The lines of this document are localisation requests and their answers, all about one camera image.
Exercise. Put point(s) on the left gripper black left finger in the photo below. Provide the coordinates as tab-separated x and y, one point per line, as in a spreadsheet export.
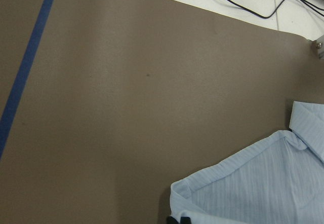
170	220

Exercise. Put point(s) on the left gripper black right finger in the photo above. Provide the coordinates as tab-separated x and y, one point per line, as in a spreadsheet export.
185	220

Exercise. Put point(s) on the light blue button-up shirt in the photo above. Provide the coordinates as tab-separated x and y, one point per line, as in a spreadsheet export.
278	179

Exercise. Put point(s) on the grey aluminium frame post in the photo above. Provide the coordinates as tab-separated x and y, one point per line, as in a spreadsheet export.
318	47

